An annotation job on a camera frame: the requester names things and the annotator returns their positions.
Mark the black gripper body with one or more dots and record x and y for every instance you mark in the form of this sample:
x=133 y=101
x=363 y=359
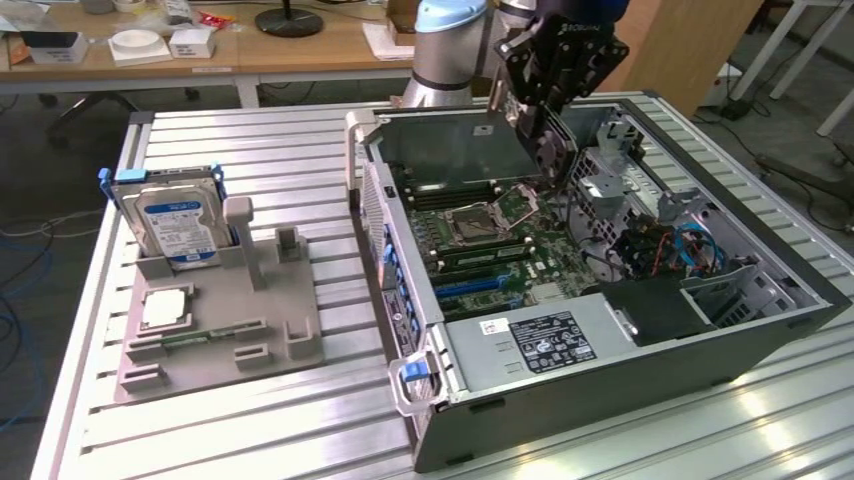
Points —
x=581 y=20

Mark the black graphics card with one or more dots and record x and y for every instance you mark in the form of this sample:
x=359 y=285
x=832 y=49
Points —
x=548 y=145

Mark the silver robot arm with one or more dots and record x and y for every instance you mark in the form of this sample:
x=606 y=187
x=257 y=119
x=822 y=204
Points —
x=441 y=50

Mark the wooden cabinet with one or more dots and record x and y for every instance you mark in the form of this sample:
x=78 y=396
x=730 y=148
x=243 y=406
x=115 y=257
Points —
x=688 y=50

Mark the white foam sheet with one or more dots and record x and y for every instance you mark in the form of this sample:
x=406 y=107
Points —
x=387 y=45

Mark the cardboard box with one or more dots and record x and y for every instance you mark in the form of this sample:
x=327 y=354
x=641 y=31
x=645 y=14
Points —
x=401 y=15

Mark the black power adapter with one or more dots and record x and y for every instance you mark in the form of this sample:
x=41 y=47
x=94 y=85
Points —
x=734 y=110

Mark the silver disk bay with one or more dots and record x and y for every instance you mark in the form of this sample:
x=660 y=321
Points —
x=604 y=192

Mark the open socket cover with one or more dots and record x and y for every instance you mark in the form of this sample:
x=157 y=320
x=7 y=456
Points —
x=517 y=205

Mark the CPU socket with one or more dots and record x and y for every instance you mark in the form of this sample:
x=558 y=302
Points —
x=477 y=225

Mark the black round lamp base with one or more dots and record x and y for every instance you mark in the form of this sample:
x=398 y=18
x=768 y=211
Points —
x=287 y=22

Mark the installed black RAM stick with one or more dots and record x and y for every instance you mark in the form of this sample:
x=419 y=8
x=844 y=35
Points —
x=488 y=256

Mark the green motherboard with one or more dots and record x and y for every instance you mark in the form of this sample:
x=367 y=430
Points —
x=554 y=260

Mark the blue expansion slot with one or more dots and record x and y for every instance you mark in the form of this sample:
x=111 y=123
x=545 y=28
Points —
x=468 y=286

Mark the red packet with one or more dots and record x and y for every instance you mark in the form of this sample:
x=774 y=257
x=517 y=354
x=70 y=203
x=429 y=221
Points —
x=215 y=21

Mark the small white labelled box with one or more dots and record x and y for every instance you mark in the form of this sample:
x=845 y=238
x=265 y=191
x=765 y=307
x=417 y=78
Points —
x=194 y=45

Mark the white round holder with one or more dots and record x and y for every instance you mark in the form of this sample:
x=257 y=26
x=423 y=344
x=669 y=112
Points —
x=137 y=50

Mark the grey power supply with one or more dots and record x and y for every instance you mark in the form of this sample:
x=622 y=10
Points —
x=481 y=360

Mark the hard disk with blue caddy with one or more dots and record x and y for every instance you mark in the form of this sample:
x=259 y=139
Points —
x=170 y=225

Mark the blue case latch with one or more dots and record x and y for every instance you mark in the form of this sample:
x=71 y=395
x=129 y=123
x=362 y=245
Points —
x=413 y=372

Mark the grey cup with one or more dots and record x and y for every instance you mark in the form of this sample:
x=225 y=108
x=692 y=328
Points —
x=98 y=6

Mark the wooden desk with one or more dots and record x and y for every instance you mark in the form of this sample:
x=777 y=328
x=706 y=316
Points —
x=67 y=72

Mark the black open PC case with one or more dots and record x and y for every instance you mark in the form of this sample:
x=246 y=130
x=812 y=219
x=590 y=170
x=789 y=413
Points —
x=601 y=410

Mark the black office chair base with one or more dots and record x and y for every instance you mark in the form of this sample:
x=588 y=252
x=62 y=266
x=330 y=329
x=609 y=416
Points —
x=67 y=120

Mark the white box with black lid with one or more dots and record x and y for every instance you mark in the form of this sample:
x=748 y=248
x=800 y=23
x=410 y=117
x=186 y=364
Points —
x=57 y=52

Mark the silver CPU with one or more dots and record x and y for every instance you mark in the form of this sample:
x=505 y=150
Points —
x=163 y=307

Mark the green RAM stick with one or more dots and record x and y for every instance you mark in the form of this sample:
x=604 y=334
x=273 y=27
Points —
x=201 y=336

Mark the grey parts rack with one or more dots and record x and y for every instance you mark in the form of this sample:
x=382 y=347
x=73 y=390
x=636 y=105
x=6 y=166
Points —
x=221 y=365

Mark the white table frame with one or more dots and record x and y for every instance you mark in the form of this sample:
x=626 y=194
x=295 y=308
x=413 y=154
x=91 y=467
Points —
x=769 y=50

